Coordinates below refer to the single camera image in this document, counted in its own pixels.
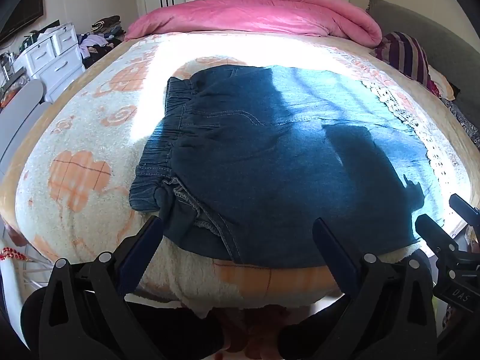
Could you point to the grey upholstered headboard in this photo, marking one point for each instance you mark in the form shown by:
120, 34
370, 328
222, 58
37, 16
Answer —
431, 33

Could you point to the white drawer cabinet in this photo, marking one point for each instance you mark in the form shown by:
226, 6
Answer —
52, 60

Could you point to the pile of clothes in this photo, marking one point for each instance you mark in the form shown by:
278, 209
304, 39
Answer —
99, 39

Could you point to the pink duvet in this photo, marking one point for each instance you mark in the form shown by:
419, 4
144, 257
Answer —
247, 17

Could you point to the black wall television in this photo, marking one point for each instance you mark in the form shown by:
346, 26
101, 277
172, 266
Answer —
20, 11

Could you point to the blue denim skirt with lace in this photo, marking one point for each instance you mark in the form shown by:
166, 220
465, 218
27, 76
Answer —
270, 157

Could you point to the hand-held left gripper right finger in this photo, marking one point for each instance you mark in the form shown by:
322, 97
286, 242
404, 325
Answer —
335, 255

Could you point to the dark patterned cloth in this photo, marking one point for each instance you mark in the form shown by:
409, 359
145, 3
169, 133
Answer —
463, 118

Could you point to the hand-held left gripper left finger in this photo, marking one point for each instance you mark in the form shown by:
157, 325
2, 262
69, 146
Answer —
144, 249

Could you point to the white lattice basket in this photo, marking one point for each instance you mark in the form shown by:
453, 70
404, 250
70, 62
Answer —
32, 275

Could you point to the cream orange floral blanket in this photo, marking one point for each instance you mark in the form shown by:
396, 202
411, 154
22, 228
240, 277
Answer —
82, 127

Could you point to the purple striped pillow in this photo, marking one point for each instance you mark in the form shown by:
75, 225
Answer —
407, 54

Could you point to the grey chair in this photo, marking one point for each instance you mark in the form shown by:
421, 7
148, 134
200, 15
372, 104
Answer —
20, 120

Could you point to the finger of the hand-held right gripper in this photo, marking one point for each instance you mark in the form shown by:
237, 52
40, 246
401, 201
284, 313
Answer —
435, 232
463, 206

